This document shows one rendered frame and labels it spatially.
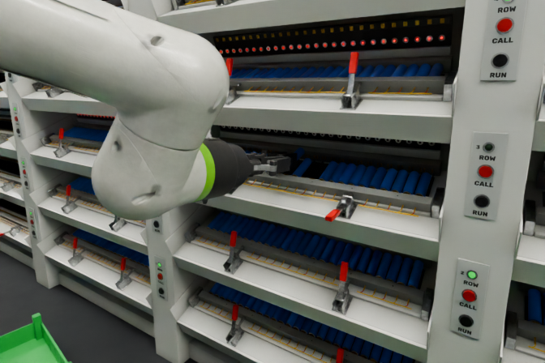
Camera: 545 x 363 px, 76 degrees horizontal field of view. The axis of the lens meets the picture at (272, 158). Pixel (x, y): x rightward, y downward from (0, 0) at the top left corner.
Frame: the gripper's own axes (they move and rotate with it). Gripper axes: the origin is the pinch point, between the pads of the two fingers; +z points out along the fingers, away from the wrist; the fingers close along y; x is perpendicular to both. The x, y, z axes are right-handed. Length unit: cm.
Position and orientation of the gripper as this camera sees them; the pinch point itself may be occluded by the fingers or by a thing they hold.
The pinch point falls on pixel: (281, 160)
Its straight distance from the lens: 72.9
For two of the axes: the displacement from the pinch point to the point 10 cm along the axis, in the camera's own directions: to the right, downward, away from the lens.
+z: 5.3, -0.5, 8.5
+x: -0.7, 9.9, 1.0
